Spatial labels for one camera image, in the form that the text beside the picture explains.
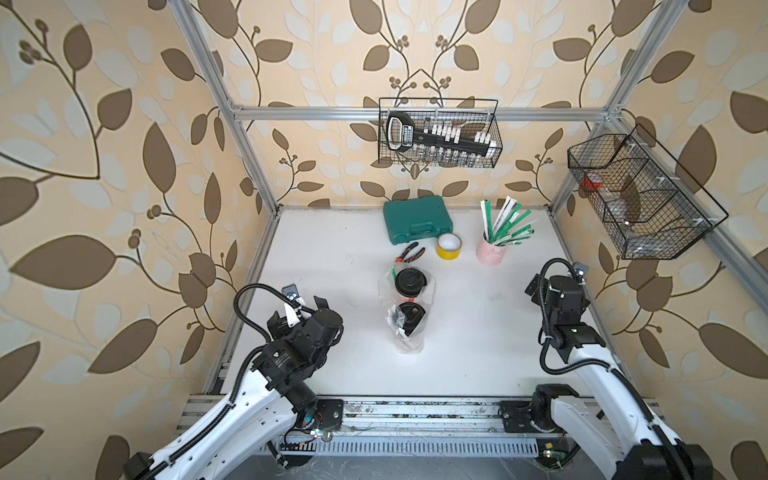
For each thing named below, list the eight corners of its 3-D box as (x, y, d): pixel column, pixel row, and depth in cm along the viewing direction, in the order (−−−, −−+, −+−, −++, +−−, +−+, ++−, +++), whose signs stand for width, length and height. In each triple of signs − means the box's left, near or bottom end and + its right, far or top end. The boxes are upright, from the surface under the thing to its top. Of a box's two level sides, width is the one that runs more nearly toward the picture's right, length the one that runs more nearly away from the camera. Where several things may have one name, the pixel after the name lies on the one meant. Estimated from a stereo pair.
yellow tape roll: (437, 260, 107) (438, 254, 104) (434, 238, 114) (435, 232, 111) (463, 260, 107) (464, 254, 104) (459, 238, 114) (460, 232, 111)
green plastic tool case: (385, 245, 111) (385, 238, 107) (379, 208, 123) (379, 201, 120) (454, 236, 113) (456, 229, 110) (441, 201, 126) (442, 194, 123)
